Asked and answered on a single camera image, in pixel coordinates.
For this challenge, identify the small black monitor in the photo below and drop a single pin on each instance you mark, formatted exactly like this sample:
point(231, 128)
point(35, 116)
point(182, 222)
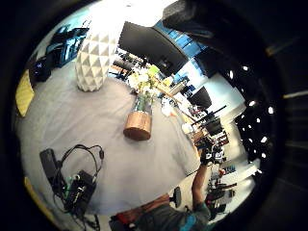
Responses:
point(200, 97)

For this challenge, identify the black tripod stand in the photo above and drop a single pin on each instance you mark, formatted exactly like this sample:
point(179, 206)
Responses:
point(211, 120)

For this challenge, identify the white marker cube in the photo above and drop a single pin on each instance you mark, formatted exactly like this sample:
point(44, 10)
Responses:
point(215, 155)

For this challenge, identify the large black screen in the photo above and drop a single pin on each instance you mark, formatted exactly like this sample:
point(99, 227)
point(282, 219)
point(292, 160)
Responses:
point(150, 45)

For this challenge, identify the white and yellow flowers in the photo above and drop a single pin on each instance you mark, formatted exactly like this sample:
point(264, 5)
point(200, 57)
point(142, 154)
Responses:
point(143, 78)

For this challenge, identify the glass vase with wooden base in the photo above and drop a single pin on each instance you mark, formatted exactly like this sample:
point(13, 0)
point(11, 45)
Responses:
point(139, 123)

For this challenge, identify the the person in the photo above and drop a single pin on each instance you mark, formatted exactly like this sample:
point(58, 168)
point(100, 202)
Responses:
point(166, 218)

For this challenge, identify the white faceted vase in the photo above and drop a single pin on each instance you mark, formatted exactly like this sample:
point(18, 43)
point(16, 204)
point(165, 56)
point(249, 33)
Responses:
point(94, 61)

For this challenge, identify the blue and black equipment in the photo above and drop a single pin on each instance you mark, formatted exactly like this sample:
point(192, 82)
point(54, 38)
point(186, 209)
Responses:
point(65, 45)

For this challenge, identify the black electronics box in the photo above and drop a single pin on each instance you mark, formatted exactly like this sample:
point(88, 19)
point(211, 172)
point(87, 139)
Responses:
point(79, 192)

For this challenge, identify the small black box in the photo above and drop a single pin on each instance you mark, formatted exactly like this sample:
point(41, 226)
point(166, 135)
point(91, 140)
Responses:
point(40, 70)

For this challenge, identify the black flat device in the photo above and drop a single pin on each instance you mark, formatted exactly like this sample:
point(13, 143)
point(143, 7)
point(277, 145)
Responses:
point(48, 165)

